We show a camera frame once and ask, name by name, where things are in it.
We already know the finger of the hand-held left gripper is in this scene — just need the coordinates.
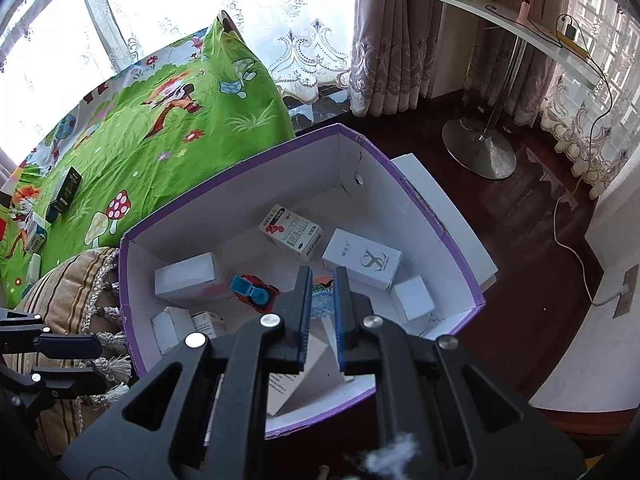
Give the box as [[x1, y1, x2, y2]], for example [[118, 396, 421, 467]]
[[0, 310, 104, 359], [0, 362, 109, 441]]

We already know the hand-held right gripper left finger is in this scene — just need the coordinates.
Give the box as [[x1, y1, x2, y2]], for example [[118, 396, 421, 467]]
[[60, 265, 314, 480]]

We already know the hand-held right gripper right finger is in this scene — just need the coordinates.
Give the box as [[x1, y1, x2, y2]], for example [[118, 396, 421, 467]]
[[334, 265, 587, 480]]

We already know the red toy car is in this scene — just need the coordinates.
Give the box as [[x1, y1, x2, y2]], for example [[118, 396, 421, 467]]
[[229, 273, 282, 315]]

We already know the white box with red lettering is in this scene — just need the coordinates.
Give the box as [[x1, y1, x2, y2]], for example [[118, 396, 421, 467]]
[[266, 319, 353, 417]]

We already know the white box with grey logo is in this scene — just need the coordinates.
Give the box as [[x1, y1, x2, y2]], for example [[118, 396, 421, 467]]
[[320, 228, 402, 292]]

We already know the plain white cube box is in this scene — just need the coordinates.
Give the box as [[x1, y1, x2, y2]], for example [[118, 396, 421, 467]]
[[389, 275, 437, 324]]

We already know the white box with red print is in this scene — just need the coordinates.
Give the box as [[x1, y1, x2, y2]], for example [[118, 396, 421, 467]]
[[258, 203, 324, 264]]

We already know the white box with grey text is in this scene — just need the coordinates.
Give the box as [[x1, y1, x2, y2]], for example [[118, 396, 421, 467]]
[[191, 310, 229, 342]]

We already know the small white box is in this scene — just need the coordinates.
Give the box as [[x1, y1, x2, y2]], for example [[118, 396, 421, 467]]
[[150, 306, 195, 357]]

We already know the purple cardboard box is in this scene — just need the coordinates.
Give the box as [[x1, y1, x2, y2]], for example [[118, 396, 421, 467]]
[[118, 122, 487, 441]]

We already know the white medicine box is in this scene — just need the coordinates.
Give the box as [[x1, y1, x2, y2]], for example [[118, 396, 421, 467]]
[[153, 252, 227, 307]]

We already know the striped beige pillow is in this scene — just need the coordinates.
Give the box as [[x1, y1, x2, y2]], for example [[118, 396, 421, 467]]
[[10, 246, 133, 456]]

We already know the white fluff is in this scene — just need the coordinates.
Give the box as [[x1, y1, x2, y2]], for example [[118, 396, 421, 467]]
[[359, 431, 417, 474]]

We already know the black box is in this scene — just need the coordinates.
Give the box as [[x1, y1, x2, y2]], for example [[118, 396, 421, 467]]
[[49, 166, 83, 216]]

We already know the green cartoon printed blanket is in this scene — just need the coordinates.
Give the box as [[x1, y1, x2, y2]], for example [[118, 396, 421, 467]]
[[0, 15, 297, 291]]

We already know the mauve heavy curtain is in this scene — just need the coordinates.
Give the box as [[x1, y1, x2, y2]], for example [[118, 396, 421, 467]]
[[349, 0, 480, 118], [462, 0, 640, 202]]

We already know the white lace curtain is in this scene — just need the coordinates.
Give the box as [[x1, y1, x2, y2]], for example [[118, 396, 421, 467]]
[[0, 0, 357, 108]]

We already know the white side table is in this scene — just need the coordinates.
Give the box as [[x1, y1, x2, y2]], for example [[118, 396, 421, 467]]
[[404, 0, 604, 182]]

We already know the yellow power strip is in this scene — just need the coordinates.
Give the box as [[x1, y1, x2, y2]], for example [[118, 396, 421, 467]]
[[551, 29, 589, 57]]

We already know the white cable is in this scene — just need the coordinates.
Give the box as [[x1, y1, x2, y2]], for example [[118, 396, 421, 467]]
[[551, 172, 632, 308]]

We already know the wall socket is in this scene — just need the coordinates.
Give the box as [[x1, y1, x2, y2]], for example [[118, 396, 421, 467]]
[[611, 266, 640, 319]]

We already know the black cable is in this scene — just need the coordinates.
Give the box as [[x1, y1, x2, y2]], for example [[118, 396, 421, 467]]
[[484, 4, 617, 181]]

